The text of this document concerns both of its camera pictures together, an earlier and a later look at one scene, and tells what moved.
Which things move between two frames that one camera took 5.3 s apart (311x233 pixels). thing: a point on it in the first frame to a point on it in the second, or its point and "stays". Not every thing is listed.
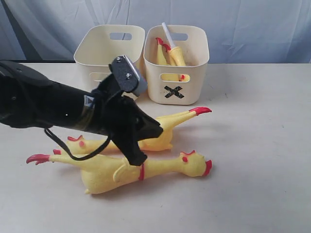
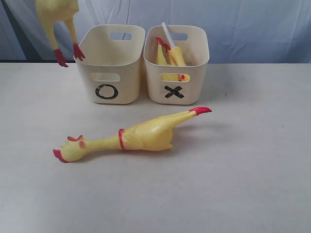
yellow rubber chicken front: x=107 y=174 to x=50 y=11
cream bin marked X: x=175 y=84 stays
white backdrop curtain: x=239 y=31 stays
